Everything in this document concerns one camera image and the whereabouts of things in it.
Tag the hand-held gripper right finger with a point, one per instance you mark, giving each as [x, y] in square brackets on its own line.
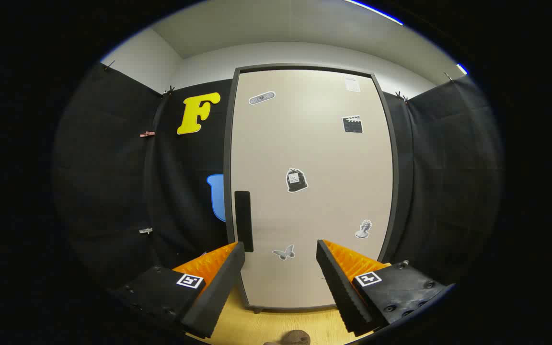
[340, 287]

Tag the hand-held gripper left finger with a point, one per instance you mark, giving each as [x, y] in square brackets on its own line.
[218, 292]

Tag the brown fuzzy shoe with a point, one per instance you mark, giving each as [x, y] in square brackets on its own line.
[295, 338]

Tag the grey shoe cabinet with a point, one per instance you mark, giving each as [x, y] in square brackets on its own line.
[227, 158]

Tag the beige shoe cabinet door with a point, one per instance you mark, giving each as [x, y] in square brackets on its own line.
[304, 143]

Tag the white clothespin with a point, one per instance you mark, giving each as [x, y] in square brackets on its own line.
[145, 231]

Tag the black backdrop cloth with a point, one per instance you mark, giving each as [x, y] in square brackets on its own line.
[113, 191]

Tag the red clothespin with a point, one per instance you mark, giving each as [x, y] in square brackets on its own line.
[147, 134]

